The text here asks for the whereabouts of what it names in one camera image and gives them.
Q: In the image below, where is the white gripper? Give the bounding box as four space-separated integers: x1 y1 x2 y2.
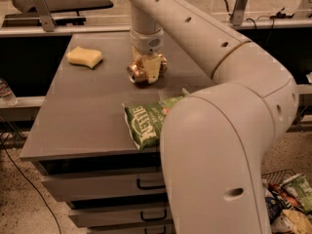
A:
130 28 164 84

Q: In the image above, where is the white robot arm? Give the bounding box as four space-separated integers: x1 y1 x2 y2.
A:
130 0 298 234

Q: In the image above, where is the green Kettle chips bag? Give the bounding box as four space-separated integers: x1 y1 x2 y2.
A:
123 88 189 151

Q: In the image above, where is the yellow sponge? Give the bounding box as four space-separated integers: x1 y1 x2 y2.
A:
66 47 102 68

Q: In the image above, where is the grey drawer cabinet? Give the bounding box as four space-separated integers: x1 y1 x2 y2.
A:
19 28 217 234

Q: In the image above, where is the clear water bottle left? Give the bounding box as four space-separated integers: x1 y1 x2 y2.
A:
0 78 18 106

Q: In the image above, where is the top grey drawer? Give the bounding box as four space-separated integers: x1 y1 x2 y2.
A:
42 167 166 202

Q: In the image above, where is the grey drawer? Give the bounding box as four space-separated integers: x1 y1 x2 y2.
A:
87 219 176 234
42 167 166 202
68 202 172 227

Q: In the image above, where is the bottom grey drawer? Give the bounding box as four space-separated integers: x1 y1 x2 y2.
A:
87 219 176 234

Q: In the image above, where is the middle grey drawer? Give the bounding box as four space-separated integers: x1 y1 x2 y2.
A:
68 202 172 227

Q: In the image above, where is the blue snack bag in basket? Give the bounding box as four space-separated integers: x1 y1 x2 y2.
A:
265 197 282 222

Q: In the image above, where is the yellow snack bag in basket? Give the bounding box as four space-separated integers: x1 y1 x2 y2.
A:
271 210 312 234

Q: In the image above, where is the right metal bracket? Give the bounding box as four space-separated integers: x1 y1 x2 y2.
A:
230 0 248 26

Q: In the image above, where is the metal bracket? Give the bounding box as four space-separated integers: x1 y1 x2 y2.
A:
32 0 56 32
230 0 248 26

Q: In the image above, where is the left metal bracket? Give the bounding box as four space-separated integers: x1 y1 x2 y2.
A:
32 0 56 32

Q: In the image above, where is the black floor cable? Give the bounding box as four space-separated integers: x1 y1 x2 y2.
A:
0 136 62 234

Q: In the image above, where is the wire basket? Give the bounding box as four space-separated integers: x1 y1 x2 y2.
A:
262 170 295 184

